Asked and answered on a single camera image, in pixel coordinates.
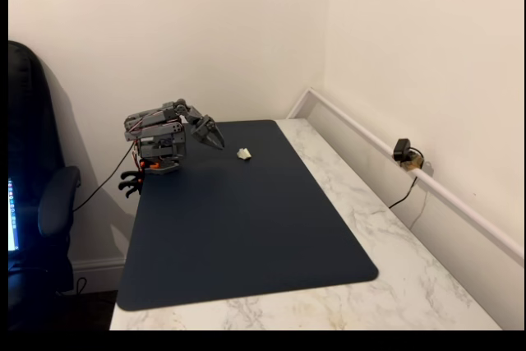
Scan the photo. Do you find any white baseboard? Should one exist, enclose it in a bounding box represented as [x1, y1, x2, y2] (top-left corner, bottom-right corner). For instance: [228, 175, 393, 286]
[71, 256, 127, 283]

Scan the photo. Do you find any black webcam cable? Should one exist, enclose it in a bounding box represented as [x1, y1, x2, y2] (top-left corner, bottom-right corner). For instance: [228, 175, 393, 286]
[387, 175, 419, 210]

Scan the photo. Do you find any dark blue desk mat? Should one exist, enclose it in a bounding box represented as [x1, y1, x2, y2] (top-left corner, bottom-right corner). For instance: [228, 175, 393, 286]
[116, 119, 379, 312]

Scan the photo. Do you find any laptop with lit screen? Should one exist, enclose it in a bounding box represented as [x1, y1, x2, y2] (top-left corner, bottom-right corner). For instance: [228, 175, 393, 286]
[7, 178, 21, 252]

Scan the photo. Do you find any black office chair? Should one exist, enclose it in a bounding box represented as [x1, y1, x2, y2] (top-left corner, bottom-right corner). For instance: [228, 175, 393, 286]
[7, 40, 82, 331]

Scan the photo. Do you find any black clamp with orange pad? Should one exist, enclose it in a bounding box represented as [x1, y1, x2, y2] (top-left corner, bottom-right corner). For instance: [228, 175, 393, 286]
[119, 160, 147, 185]
[118, 180, 144, 201]

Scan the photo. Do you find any tan webcam mount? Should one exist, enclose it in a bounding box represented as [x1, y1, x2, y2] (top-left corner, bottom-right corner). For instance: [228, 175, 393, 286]
[401, 153, 426, 173]

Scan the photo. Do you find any black webcam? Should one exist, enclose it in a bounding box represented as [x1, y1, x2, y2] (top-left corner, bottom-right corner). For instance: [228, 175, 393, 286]
[392, 137, 413, 162]

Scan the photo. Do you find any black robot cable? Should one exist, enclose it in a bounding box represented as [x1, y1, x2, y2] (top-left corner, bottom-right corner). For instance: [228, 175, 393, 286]
[71, 141, 137, 213]

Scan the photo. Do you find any white wall ledge rail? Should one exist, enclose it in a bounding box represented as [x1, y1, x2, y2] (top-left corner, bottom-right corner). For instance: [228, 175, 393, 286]
[285, 87, 525, 265]

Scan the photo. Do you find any black cable on floor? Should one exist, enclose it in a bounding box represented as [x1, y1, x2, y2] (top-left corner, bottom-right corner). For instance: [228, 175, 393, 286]
[60, 276, 88, 297]

